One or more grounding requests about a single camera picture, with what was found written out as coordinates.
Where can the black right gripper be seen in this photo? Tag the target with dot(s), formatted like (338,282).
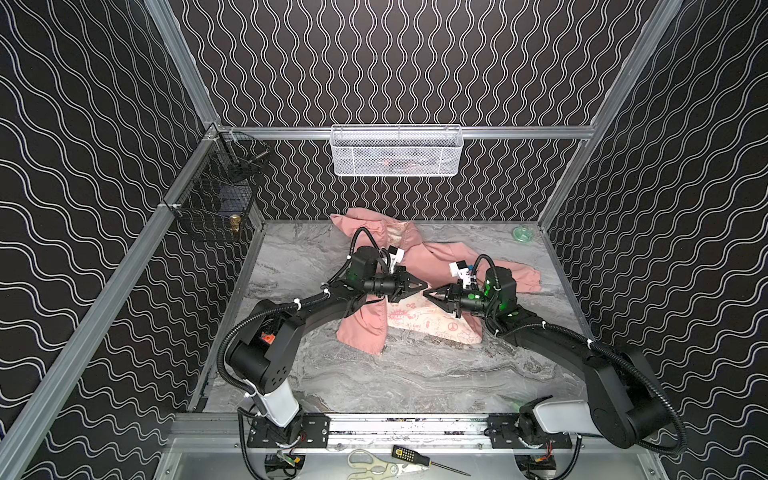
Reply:
(453,302)

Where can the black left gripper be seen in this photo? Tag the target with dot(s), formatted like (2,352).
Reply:
(399,285)

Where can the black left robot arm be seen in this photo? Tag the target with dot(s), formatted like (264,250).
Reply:
(258,353)

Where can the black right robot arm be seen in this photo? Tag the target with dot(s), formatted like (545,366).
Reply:
(625,404)

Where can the green transparent lid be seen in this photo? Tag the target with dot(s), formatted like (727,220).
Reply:
(523,234)

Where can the small brass bell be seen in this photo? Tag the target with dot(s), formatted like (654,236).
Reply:
(235,222)

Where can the black yellow screwdriver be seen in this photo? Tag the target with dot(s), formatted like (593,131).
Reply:
(412,457)

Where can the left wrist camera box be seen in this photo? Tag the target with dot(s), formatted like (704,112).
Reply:
(394,256)

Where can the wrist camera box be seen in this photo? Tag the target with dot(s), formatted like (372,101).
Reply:
(394,256)
(462,271)

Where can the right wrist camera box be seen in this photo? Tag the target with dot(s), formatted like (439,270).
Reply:
(462,271)

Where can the white wire mesh basket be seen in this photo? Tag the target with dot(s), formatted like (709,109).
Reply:
(396,150)

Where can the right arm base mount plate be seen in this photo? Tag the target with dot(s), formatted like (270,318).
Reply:
(515,431)

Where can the black wire basket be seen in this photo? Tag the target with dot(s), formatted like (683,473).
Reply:
(225,182)

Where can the aluminium front rail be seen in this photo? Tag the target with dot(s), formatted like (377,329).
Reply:
(342,433)

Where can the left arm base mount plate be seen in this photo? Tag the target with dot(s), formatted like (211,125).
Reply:
(288,431)

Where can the scissors with pale handles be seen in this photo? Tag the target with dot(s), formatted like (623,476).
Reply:
(367,466)

